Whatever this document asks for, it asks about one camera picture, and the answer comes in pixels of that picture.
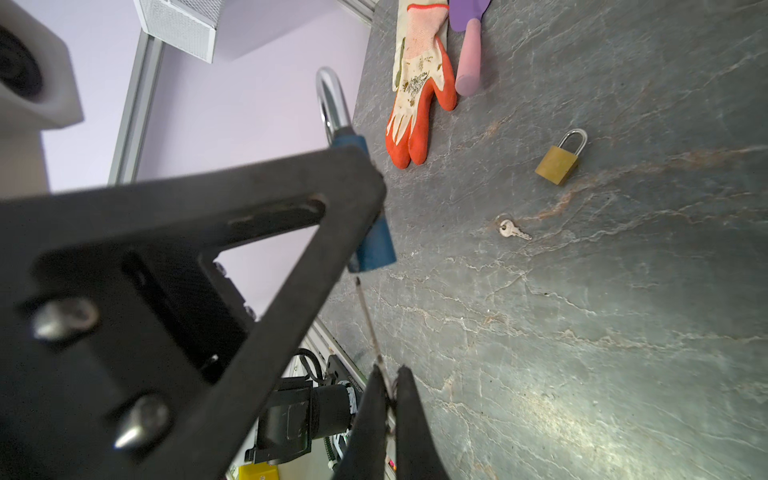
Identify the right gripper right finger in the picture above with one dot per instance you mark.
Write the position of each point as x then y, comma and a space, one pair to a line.
416, 455

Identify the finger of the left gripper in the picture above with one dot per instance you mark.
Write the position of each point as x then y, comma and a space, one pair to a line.
125, 352

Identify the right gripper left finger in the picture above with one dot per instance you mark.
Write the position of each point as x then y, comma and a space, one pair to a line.
366, 452

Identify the silver key for blue padlock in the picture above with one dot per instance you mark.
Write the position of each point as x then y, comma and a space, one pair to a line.
379, 361

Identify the small silver key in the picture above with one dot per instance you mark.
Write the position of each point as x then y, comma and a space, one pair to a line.
508, 229

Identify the brass padlock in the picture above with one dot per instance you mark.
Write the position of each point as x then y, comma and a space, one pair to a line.
558, 163

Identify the orange work glove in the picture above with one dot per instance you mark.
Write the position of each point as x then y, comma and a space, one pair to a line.
422, 74

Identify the purple pink toy shovel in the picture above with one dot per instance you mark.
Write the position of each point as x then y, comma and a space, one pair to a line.
466, 16

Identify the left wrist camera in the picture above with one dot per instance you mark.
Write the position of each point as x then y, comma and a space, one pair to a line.
38, 93

